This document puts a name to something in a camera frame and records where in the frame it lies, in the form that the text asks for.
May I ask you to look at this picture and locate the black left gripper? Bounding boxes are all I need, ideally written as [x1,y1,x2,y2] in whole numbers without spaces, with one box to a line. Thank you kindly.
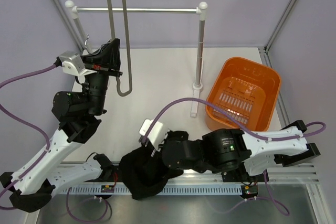
[79,38,122,116]

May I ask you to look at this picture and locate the black shorts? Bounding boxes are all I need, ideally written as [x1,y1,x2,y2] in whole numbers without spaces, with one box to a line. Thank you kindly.
[119,142,184,200]

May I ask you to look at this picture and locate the white clothes hanger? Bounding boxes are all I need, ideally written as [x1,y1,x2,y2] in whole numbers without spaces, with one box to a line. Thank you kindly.
[83,0,133,98]

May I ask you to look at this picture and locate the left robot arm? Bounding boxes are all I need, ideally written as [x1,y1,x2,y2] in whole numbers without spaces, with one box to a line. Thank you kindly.
[1,38,121,212]

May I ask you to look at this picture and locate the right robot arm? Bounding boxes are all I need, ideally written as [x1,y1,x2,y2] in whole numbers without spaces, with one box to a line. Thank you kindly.
[161,120,320,181]

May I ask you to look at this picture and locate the white metal clothes rack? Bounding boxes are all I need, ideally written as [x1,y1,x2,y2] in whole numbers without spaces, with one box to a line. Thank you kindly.
[65,0,208,118]

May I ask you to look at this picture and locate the orange plastic basket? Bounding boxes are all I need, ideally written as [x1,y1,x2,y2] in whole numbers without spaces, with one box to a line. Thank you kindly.
[207,57,281,131]

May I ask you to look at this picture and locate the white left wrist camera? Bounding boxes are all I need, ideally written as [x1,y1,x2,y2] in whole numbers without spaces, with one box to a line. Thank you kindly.
[58,51,96,77]

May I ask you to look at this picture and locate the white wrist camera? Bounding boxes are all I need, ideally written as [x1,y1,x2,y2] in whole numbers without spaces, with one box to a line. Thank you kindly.
[58,51,96,77]
[139,119,169,152]

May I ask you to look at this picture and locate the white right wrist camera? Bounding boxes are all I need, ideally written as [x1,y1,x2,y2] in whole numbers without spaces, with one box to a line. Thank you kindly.
[139,119,169,152]

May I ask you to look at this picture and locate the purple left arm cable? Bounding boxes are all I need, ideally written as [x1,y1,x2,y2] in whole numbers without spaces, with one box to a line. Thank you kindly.
[0,62,113,222]

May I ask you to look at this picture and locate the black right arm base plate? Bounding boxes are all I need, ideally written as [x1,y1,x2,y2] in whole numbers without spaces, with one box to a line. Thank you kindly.
[221,170,265,184]

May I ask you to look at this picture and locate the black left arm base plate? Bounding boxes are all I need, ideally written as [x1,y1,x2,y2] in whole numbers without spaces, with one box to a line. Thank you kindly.
[93,165,124,183]

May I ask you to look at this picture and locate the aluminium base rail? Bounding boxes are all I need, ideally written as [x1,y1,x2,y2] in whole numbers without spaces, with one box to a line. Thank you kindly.
[60,161,320,185]

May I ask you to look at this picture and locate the white slotted cable duct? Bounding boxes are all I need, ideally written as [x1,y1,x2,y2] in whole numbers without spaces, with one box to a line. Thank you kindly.
[70,184,243,196]

